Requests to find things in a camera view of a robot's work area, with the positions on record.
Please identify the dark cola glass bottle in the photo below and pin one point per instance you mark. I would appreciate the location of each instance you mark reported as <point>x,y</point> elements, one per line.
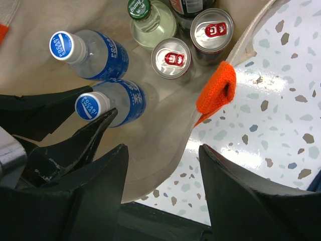
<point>186,10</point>

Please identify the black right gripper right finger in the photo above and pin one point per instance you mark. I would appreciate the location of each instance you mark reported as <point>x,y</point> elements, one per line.
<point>245,206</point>

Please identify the beige canvas bag orange handles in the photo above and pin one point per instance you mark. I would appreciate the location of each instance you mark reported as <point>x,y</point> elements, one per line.
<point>156,141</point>

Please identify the blue label water bottle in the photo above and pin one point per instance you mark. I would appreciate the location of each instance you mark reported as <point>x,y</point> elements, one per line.
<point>91,54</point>
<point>127,97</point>

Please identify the silver blue energy can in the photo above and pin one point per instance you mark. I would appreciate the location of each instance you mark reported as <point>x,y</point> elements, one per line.
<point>171,59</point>
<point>211,32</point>

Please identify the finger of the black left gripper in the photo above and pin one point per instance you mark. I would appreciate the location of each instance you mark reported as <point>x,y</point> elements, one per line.
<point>36,116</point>
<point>49,163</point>

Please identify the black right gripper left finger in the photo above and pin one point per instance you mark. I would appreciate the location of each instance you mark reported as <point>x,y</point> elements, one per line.
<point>83,205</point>

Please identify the clear green-cap glass bottle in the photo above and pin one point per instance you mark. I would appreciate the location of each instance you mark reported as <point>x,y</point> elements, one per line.
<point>151,22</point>

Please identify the dark blue denim cloth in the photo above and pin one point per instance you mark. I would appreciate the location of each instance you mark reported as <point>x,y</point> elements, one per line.
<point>315,185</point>

